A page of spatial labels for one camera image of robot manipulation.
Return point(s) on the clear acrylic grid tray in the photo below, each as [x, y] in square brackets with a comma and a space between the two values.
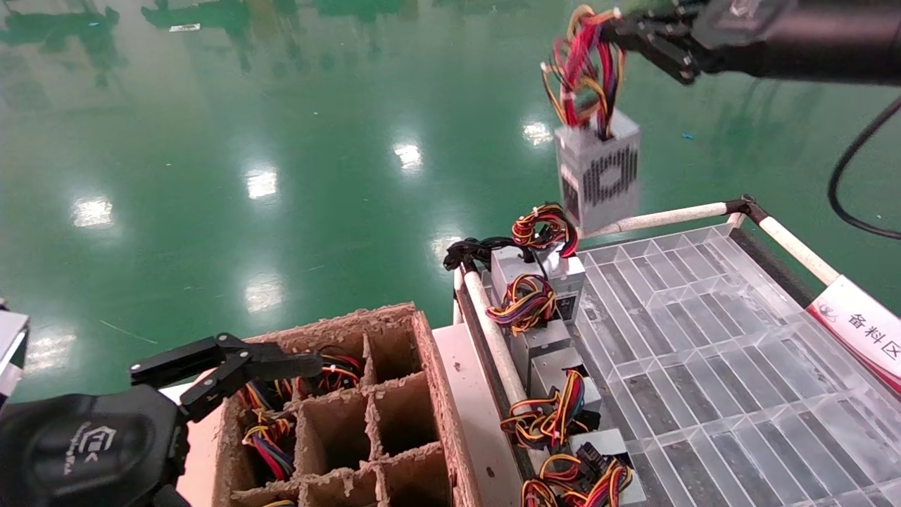
[704, 366]

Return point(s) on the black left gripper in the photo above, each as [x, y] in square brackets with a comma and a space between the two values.
[84, 451]

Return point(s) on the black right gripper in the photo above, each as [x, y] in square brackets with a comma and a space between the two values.
[809, 35]

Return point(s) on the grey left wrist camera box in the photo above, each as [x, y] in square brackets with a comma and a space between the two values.
[10, 352]

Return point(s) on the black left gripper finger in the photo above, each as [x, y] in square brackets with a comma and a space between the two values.
[281, 365]

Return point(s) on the white sign red Chinese text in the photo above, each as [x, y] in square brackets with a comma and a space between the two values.
[859, 327]

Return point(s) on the brown cardboard divider box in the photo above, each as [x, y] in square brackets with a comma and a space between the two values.
[394, 415]

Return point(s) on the cart frame with white rods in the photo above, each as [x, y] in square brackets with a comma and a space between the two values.
[676, 217]

